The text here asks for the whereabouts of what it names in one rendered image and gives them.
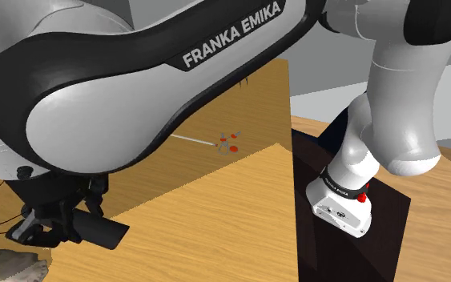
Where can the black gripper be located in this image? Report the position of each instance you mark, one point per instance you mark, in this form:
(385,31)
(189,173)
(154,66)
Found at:
(49,193)

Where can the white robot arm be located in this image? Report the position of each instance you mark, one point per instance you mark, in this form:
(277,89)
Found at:
(104,117)

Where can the grey stone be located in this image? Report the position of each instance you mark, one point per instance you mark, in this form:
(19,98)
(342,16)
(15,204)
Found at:
(6,267)

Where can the thin white stick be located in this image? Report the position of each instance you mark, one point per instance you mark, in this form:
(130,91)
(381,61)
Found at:
(192,140)

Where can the grey and red tool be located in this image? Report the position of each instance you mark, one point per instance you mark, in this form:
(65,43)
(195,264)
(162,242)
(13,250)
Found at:
(225,145)

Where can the dark robot stand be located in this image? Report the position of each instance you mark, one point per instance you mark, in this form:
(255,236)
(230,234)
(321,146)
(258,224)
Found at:
(338,254)

